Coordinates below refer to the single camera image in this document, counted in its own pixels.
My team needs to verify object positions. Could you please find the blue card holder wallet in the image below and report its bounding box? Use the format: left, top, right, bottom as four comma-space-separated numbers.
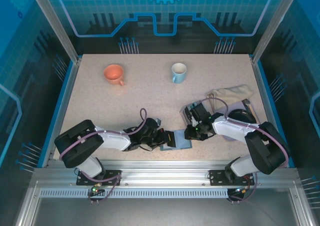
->
159, 130, 193, 151

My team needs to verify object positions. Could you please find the black round plate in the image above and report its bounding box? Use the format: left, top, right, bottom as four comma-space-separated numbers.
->
228, 108, 258, 124

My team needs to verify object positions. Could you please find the lavender placemat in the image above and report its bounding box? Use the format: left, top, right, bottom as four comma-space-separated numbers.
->
214, 100, 258, 141

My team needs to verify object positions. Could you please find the beige folded cloth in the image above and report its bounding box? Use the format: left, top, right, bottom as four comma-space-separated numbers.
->
205, 84, 254, 110

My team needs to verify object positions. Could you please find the wooden chopstick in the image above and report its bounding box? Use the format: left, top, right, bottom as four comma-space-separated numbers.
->
249, 105, 259, 122

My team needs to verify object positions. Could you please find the light blue mug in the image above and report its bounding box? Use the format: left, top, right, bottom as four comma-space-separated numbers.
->
171, 62, 188, 84

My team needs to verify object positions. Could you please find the small board with orange connector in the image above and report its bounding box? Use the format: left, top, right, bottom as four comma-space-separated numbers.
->
228, 186, 251, 196

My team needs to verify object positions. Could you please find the small board with green light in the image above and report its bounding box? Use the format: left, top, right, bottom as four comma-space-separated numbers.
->
87, 186, 106, 197

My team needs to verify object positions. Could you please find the orange ceramic cup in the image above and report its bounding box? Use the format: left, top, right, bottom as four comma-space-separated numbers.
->
103, 64, 125, 86

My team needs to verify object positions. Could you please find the aluminium mounting rail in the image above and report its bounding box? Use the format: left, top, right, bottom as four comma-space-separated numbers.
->
32, 160, 300, 187

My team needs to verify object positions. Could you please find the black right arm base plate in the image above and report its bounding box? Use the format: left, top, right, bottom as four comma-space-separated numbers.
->
208, 169, 257, 187

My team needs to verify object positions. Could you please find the wooden handled spoon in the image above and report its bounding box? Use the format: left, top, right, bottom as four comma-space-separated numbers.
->
242, 99, 256, 119

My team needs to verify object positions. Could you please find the slotted grey cable duct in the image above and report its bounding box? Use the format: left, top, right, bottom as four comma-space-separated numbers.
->
38, 188, 230, 199

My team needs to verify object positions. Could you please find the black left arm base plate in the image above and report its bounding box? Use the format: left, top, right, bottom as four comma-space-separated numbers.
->
76, 170, 123, 187

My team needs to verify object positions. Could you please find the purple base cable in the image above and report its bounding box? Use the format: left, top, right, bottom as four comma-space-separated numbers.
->
226, 171, 258, 204
79, 170, 123, 204

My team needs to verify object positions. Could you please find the aluminium right table side rail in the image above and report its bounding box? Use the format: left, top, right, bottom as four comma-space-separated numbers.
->
249, 57, 296, 168

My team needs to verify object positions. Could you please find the aluminium table side rail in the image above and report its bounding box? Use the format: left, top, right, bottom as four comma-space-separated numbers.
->
249, 57, 296, 168
39, 57, 82, 168

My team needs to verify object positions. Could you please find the aluminium left table side rail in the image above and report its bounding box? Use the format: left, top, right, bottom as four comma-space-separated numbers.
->
39, 57, 82, 168

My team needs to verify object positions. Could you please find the aluminium right frame post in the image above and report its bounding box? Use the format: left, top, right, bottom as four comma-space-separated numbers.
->
251, 0, 302, 63

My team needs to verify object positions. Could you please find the aluminium frame post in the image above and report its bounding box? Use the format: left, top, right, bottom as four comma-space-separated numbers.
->
251, 0, 302, 63
27, 0, 82, 63

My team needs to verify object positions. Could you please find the aluminium left frame post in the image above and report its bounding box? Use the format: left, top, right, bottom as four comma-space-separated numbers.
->
27, 0, 82, 63

